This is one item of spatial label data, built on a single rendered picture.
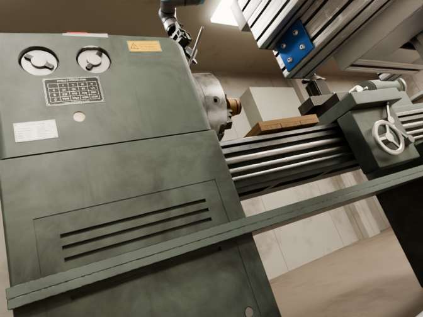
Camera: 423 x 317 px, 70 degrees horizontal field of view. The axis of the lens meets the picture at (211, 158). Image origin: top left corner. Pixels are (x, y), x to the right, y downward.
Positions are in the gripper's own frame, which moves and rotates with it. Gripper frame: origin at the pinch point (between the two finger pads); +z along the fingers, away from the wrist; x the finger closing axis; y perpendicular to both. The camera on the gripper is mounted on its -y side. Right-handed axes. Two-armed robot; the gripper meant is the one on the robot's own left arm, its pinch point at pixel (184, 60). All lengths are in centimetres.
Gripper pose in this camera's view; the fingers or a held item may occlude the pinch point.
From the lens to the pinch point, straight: 151.1
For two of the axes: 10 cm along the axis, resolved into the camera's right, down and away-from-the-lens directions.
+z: 3.5, 8.2, -4.4
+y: 6.2, -5.6, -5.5
